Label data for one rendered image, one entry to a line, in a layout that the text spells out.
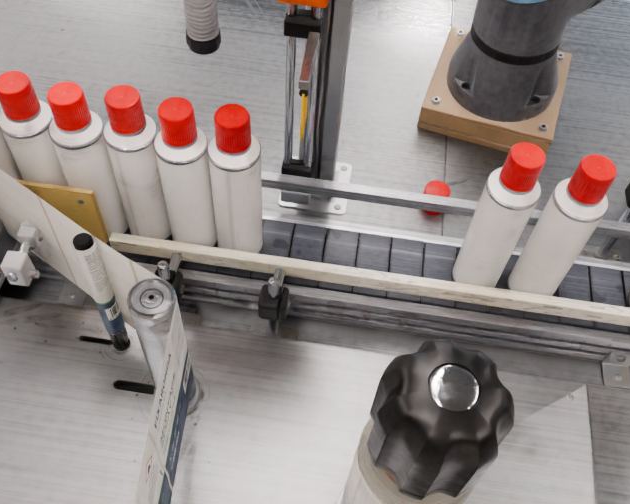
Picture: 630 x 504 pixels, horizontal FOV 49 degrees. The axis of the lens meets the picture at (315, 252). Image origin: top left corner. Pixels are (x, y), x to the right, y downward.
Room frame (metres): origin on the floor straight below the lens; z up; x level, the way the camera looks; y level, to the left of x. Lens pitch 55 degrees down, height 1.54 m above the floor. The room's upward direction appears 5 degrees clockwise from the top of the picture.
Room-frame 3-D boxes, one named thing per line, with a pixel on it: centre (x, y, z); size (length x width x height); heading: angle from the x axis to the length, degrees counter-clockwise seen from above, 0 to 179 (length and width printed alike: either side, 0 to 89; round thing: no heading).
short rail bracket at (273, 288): (0.37, 0.04, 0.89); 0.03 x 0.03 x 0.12; 86
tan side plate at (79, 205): (0.44, 0.28, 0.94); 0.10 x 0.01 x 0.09; 86
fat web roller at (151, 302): (0.27, 0.12, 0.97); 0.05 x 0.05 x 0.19
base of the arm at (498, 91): (0.78, -0.24, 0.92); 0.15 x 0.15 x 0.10
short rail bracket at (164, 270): (0.39, 0.15, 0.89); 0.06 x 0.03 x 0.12; 176
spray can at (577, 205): (0.44, -0.25, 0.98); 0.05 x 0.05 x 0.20
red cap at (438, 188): (0.58, -0.15, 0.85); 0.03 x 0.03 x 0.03
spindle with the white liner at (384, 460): (0.17, -0.08, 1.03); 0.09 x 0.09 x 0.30
